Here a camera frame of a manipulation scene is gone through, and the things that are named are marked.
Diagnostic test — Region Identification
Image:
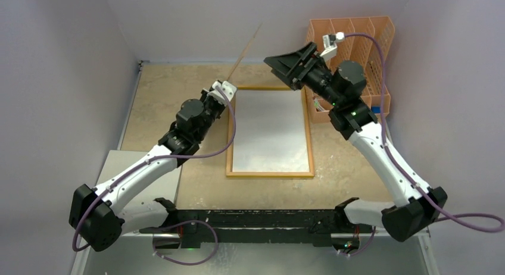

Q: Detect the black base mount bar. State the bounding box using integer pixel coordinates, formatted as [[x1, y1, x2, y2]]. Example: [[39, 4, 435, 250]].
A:
[[140, 209, 372, 248]]

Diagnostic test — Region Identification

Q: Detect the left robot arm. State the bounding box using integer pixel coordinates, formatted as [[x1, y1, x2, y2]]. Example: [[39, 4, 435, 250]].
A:
[[69, 81, 237, 252]]

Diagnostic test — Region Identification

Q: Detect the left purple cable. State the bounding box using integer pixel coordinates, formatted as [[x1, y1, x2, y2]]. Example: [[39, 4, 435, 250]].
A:
[[71, 86, 238, 266]]

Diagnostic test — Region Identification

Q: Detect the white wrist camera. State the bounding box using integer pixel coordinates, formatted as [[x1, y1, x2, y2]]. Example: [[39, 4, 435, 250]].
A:
[[208, 80, 237, 106], [320, 32, 345, 61]]

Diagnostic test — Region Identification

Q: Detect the building and sky photo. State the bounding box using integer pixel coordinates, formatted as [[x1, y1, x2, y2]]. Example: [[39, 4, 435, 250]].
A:
[[231, 90, 310, 173]]

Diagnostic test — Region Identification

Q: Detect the blue small object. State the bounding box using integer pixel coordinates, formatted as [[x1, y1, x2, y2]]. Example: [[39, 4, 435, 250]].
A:
[[370, 106, 381, 114]]

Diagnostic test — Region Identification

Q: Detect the orange plastic file organizer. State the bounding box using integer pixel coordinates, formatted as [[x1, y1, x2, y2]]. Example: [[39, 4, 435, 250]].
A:
[[306, 16, 395, 123]]

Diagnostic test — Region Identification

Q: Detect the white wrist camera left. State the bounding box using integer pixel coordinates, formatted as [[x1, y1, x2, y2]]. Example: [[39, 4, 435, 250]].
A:
[[208, 80, 237, 106]]

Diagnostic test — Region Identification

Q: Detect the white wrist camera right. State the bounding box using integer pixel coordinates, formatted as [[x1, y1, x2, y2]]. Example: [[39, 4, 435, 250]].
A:
[[320, 32, 345, 61]]

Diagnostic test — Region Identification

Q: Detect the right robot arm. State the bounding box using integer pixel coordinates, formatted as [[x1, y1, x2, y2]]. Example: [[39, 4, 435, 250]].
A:
[[264, 42, 447, 242]]

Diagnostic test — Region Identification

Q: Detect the yellow wooden picture frame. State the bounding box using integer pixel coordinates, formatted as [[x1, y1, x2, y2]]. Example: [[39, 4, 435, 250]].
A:
[[225, 86, 316, 179]]

